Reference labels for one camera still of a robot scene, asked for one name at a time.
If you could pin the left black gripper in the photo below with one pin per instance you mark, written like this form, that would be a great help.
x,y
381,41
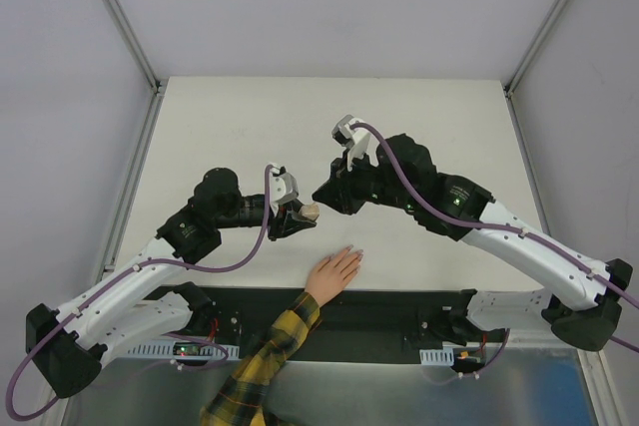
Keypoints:
x,y
278,221

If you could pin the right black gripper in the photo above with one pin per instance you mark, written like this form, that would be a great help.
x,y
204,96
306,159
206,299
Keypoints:
x,y
344,186

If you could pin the beige nail polish bottle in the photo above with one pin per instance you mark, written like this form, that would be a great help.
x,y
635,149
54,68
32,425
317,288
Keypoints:
x,y
310,212

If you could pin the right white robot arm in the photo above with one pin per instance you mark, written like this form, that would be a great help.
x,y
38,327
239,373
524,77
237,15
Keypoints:
x,y
578,298

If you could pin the yellow plaid sleeve forearm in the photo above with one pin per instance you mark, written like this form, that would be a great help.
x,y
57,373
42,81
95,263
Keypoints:
x,y
241,399

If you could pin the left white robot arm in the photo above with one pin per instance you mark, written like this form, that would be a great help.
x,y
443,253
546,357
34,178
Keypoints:
x,y
72,343

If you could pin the person's hand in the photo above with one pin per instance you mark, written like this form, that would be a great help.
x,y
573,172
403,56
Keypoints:
x,y
333,274

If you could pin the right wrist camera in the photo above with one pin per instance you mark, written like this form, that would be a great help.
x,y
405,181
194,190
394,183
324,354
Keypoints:
x,y
354,141

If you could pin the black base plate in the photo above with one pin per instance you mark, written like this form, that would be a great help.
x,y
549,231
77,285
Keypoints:
x,y
358,326

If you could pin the left aluminium frame rail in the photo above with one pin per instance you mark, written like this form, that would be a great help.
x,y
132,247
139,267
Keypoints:
x,y
116,221

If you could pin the left white cable duct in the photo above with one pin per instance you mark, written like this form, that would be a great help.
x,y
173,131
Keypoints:
x,y
180,349

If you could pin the white cable duct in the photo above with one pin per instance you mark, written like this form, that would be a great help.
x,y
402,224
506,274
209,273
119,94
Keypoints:
x,y
180,349
437,357

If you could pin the right white cable duct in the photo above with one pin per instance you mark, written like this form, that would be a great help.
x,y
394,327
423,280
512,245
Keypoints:
x,y
437,357

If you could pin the right aluminium frame post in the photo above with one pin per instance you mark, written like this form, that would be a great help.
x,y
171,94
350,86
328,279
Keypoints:
x,y
550,20

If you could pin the aluminium frame post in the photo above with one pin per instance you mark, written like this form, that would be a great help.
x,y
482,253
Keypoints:
x,y
132,43
550,20

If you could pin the left aluminium frame post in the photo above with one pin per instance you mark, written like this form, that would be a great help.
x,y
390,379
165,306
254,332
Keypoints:
x,y
132,43

